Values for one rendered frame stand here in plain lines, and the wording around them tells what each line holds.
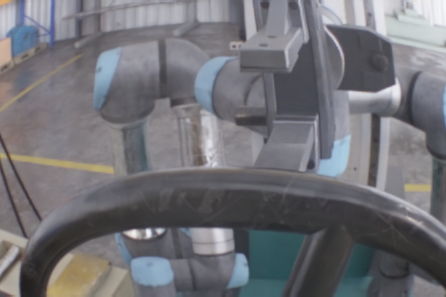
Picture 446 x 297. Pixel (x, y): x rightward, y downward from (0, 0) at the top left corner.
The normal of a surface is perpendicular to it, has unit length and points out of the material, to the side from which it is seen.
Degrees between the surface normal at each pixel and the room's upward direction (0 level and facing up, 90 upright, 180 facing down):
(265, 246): 90
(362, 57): 90
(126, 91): 100
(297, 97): 90
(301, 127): 3
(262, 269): 90
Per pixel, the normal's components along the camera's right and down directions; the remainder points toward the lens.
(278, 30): -0.20, -0.61
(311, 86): -0.25, 0.39
